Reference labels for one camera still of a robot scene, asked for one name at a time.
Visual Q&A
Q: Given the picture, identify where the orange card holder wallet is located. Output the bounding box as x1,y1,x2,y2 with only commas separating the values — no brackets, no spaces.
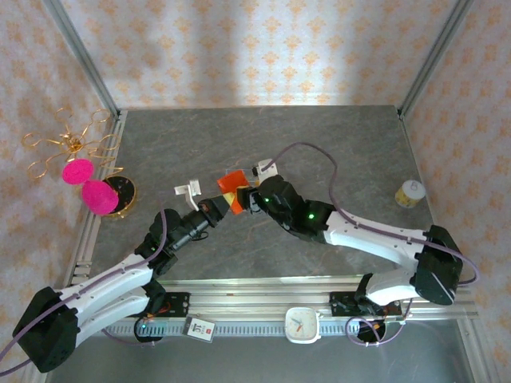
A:
216,169,252,215

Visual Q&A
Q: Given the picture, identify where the white badge card with number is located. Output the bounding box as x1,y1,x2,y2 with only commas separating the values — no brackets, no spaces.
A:
182,314,217,344

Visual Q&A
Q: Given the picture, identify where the round black gold-rimmed dish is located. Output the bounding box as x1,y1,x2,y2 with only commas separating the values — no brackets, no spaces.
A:
101,174,138,219

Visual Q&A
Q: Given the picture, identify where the large pink foam ball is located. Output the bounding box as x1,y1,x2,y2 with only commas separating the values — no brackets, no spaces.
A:
81,180,120,216

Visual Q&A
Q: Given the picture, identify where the white square analog clock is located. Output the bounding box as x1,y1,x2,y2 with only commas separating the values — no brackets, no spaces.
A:
284,306,323,345

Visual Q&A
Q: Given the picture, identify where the yellow white small can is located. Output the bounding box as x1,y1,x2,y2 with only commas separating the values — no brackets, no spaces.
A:
394,179,426,209

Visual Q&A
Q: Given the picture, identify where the small pink foam ball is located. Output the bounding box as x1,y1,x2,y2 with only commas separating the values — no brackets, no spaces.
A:
61,158,96,186

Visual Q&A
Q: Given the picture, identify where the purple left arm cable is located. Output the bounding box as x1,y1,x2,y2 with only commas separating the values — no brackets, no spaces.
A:
0,207,168,376

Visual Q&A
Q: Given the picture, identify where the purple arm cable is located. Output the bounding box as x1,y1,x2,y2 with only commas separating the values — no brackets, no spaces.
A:
0,207,168,376
261,142,480,349

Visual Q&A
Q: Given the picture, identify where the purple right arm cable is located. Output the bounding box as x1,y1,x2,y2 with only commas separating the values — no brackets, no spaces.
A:
261,142,480,349

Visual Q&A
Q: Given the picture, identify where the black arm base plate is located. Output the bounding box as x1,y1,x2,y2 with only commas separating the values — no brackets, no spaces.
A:
328,290,403,319
143,290,191,319

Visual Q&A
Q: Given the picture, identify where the aluminium front mounting rail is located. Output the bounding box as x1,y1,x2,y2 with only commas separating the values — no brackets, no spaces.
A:
59,278,480,325

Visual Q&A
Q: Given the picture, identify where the aluminium side rail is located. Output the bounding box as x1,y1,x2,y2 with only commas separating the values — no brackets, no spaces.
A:
398,110,440,232
62,110,129,289

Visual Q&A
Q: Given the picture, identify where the grey slotted cable duct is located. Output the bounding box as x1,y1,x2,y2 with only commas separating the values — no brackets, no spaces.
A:
101,321,400,341

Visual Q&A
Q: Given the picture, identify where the gold wire ornament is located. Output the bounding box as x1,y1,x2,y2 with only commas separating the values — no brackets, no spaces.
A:
22,106,125,180

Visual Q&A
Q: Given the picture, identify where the aluminium frame post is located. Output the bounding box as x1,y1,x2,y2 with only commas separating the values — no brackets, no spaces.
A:
42,0,123,120
398,0,475,119

